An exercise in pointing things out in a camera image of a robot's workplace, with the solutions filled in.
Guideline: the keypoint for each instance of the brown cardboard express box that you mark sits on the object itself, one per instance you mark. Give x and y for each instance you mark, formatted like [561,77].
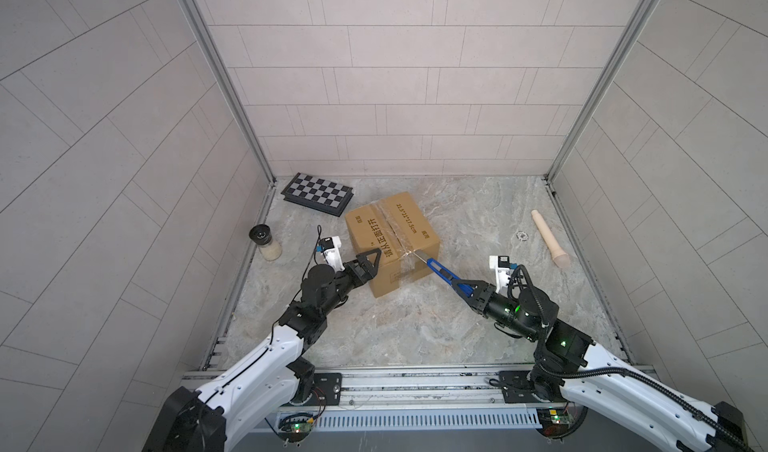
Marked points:
[397,227]

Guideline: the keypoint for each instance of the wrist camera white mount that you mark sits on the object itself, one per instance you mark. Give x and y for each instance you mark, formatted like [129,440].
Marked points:
[329,247]
[503,269]

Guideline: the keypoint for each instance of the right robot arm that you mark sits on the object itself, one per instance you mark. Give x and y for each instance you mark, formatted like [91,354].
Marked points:
[569,366]

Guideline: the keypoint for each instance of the aluminium front rail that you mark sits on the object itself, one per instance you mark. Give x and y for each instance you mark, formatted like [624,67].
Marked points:
[422,398]

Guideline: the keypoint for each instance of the blue utility knife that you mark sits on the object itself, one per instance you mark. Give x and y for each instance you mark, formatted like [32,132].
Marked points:
[441,270]

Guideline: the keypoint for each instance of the right green circuit board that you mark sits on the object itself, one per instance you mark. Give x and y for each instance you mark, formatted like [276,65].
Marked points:
[554,422]

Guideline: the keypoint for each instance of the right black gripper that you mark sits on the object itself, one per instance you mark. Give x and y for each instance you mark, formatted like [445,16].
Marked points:
[482,299]

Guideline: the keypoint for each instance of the glass jar black lid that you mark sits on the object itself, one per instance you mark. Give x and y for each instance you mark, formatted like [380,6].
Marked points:
[269,248]

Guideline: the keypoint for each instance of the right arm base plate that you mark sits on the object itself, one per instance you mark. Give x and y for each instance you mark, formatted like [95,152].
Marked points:
[517,387]

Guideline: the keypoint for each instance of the left corner aluminium post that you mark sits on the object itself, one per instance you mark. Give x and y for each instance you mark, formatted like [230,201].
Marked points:
[206,42]

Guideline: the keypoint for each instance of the black white chessboard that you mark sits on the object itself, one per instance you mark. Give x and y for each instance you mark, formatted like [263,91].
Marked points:
[318,194]

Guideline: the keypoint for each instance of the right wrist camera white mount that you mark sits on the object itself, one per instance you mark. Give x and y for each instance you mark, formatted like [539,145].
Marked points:
[503,269]

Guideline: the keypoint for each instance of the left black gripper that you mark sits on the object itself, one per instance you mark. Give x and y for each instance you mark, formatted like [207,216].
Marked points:
[361,270]

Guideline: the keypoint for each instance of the wooden rolling pin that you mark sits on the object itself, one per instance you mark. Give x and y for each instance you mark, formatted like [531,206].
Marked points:
[559,256]

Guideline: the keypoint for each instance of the right corner aluminium post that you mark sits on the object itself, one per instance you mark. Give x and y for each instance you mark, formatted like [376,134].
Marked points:
[628,38]

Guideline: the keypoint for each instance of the green circuit board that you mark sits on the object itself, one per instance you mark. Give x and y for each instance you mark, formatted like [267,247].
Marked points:
[295,428]
[554,422]

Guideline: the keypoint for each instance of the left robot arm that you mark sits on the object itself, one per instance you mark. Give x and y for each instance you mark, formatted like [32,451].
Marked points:
[220,413]

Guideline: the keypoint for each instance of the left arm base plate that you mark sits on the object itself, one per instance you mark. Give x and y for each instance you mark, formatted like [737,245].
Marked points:
[324,390]

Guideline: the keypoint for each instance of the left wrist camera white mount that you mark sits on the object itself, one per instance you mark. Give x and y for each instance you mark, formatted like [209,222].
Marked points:
[329,247]

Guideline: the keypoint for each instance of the left green circuit board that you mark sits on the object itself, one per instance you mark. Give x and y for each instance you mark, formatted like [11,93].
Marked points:
[295,428]

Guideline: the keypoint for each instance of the corner aluminium post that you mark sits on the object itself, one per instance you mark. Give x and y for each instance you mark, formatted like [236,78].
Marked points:
[628,38]
[206,42]

